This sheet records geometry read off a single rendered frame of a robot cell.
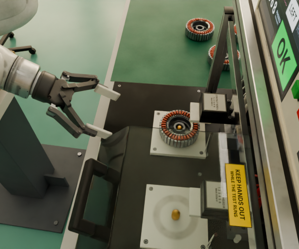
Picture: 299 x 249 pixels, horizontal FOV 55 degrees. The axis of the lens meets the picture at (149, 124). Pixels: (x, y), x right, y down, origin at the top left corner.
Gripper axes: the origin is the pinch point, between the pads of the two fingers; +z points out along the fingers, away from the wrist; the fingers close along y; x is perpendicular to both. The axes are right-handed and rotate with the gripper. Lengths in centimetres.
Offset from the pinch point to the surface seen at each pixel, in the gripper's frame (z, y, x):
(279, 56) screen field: 11.7, 11.1, 43.4
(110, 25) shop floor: 9, -162, -92
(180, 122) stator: 18.2, -1.5, 6.8
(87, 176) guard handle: -7.5, 29.4, 21.3
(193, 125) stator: 20.9, -0.2, 9.2
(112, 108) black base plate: 2.1, -8.0, -7.0
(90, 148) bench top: -0.5, 5.6, -11.1
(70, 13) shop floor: -24, -177, -112
